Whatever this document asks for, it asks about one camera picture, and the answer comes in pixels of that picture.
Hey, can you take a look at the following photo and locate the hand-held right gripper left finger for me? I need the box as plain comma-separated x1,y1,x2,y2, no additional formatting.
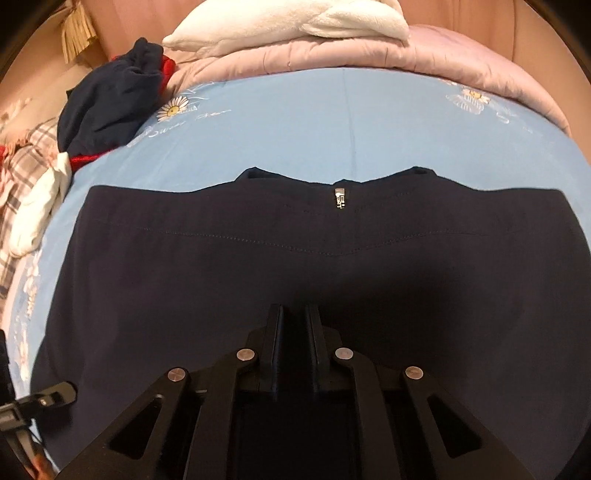
60,304,285,480

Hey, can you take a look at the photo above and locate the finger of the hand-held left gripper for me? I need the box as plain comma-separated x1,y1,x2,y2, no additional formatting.
14,381,78,414

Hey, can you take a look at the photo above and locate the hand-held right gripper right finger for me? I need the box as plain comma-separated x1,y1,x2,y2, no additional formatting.
302,304,532,480

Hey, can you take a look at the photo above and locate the navy zip coat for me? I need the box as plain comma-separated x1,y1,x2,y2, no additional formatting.
30,167,591,480

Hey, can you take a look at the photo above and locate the white puffer jacket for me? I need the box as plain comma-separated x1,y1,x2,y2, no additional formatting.
9,152,74,258

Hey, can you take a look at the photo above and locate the blue floral bedsheet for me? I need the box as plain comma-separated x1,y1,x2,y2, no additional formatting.
0,69,591,480

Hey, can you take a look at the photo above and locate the plaid cloth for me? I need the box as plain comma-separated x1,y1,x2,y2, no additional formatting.
0,117,61,287

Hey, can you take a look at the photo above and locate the crumpled navy garment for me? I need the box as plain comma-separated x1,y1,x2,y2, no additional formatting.
58,38,164,155

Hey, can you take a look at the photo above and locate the pink quilt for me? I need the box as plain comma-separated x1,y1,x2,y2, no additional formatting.
164,23,573,137

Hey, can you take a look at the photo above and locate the white fluffy blanket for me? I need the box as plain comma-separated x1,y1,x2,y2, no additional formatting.
163,0,411,58

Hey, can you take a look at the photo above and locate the beige fringed cloth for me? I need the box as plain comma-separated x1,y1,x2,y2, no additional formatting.
62,0,100,63

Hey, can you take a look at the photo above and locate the pink curtain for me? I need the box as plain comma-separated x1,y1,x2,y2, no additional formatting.
402,0,532,65

